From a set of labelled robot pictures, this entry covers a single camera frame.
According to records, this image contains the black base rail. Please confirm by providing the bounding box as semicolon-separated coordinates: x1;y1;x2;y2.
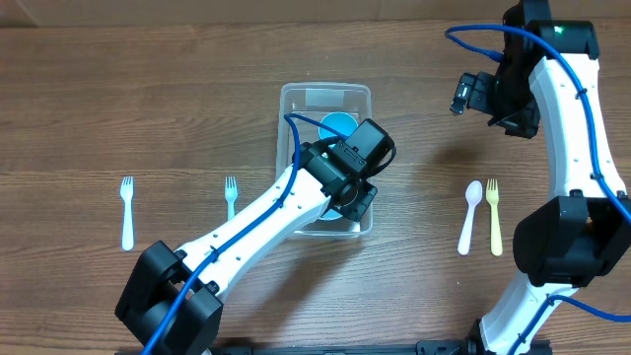
206;338;490;355

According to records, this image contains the light blue bowl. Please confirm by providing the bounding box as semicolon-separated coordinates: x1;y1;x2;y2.
319;209;342;221

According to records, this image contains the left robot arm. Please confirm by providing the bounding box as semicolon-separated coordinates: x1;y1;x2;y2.
114;137;392;354

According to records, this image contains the right blue cable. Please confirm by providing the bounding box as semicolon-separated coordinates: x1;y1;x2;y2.
444;23;631;355

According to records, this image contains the left blue cable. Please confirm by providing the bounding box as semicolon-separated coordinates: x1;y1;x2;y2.
140;112;351;355

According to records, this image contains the blue cable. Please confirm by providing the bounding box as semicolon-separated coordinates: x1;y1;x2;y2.
140;112;351;355
444;23;631;355

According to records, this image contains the clear plastic container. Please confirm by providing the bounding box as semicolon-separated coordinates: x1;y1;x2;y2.
276;82;373;240

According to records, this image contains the white plastic fork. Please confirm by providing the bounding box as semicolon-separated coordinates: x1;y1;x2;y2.
119;177;134;251

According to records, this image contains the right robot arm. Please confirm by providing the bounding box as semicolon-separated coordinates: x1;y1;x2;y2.
451;0;630;354

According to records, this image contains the yellow plastic fork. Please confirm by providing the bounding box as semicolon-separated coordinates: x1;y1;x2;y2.
486;178;503;256

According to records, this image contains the pink plastic spoon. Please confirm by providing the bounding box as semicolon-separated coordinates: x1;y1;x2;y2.
457;180;483;255

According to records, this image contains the blue cup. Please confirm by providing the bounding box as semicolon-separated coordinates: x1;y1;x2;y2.
320;111;359;137

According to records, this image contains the light blue plastic fork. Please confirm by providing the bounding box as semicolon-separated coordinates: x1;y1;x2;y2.
224;177;239;219

